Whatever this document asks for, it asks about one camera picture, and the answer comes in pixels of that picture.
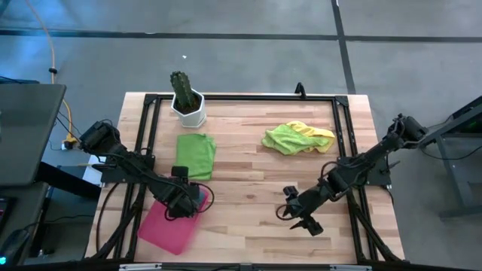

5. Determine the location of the lime green microfiber towel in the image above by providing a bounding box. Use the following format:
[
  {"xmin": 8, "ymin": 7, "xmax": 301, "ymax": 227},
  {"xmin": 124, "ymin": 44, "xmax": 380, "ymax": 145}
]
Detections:
[{"xmin": 261, "ymin": 123, "xmax": 331, "ymax": 157}]

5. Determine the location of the black desk beam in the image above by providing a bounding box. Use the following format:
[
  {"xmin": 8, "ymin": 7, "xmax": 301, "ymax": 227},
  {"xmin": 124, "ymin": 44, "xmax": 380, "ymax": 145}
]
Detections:
[{"xmin": 35, "ymin": 161, "xmax": 103, "ymax": 202}]

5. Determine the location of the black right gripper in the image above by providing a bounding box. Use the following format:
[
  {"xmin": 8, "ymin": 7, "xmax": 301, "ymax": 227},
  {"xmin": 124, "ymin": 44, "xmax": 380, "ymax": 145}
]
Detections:
[{"xmin": 287, "ymin": 185, "xmax": 329, "ymax": 238}]

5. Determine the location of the black device with LED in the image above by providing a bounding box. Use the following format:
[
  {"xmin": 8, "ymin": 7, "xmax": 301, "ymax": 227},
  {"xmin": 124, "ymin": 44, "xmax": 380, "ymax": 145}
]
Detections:
[{"xmin": 0, "ymin": 227, "xmax": 32, "ymax": 266}]

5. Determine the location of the orange extension cable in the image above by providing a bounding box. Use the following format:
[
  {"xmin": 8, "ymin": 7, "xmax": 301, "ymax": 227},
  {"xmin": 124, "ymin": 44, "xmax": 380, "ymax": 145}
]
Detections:
[{"xmin": 23, "ymin": 0, "xmax": 78, "ymax": 148}]

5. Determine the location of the green cactus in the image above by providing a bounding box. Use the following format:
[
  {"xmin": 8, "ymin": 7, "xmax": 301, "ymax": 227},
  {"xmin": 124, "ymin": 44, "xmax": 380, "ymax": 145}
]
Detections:
[{"xmin": 169, "ymin": 70, "xmax": 196, "ymax": 111}]

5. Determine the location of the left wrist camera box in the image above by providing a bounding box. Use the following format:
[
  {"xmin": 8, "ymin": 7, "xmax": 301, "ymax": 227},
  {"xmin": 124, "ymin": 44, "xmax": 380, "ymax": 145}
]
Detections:
[{"xmin": 170, "ymin": 165, "xmax": 191, "ymax": 181}]

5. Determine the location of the yellow power plug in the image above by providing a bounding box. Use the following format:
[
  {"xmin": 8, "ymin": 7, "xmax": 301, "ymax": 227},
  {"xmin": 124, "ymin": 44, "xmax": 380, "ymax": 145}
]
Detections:
[{"xmin": 61, "ymin": 134, "xmax": 79, "ymax": 151}]

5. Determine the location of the yellow microfiber towel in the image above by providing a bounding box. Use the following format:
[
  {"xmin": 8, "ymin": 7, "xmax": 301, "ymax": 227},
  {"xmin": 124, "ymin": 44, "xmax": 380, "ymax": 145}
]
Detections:
[{"xmin": 285, "ymin": 120, "xmax": 337, "ymax": 154}]

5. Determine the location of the silver rail bracket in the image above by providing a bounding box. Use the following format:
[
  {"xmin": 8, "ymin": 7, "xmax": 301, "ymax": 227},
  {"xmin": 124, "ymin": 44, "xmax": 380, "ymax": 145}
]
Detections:
[
  {"xmin": 118, "ymin": 263, "xmax": 163, "ymax": 271},
  {"xmin": 329, "ymin": 263, "xmax": 373, "ymax": 271}
]

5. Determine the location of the black side table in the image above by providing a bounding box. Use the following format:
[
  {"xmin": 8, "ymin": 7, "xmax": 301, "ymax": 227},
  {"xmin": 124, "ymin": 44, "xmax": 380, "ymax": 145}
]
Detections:
[{"xmin": 415, "ymin": 95, "xmax": 482, "ymax": 221}]

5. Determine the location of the white hexagonal planter pot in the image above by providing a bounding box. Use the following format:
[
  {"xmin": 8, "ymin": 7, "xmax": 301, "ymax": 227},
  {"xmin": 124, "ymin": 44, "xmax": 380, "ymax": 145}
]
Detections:
[{"xmin": 170, "ymin": 88, "xmax": 208, "ymax": 129}]

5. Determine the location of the white paper sheet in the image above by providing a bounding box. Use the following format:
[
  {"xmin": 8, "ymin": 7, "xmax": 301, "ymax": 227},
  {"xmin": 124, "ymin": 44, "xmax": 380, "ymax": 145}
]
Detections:
[{"xmin": 81, "ymin": 154, "xmax": 108, "ymax": 188}]

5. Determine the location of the grey desk top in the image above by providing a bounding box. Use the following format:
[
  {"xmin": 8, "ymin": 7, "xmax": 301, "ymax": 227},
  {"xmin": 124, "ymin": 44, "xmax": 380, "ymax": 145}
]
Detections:
[{"xmin": 0, "ymin": 83, "xmax": 69, "ymax": 188}]

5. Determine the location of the black aluminium table frame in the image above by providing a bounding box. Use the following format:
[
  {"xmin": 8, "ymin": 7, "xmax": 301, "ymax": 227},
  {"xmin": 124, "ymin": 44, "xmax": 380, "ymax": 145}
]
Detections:
[{"xmin": 84, "ymin": 92, "xmax": 407, "ymax": 265}]

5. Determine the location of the pink plastic basket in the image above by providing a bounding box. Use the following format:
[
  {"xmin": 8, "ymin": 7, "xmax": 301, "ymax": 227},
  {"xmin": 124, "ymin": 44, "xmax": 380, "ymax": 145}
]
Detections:
[{"xmin": 136, "ymin": 187, "xmax": 210, "ymax": 257}]

